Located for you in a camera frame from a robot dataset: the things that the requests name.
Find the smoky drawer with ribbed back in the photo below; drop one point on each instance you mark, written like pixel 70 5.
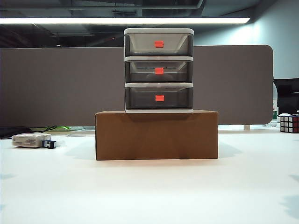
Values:
pixel 135 75

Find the brown cardboard box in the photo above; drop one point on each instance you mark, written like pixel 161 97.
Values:
pixel 154 137

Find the grey desk partition panel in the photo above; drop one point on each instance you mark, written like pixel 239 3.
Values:
pixel 58 88

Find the long ceiling light strip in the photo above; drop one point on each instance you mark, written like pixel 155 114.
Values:
pixel 116 21

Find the white partition foot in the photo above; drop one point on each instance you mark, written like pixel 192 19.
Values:
pixel 246 127

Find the small blue black clip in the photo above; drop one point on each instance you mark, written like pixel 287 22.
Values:
pixel 48 144

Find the clear plastic bottle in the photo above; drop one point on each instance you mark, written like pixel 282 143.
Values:
pixel 275 109

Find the black office chair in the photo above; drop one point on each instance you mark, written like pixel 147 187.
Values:
pixel 288 95

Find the black Rubik's cube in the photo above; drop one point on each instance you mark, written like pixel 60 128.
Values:
pixel 289 123

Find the white plastic drawer cabinet frame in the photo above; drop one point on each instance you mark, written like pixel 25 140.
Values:
pixel 158 30

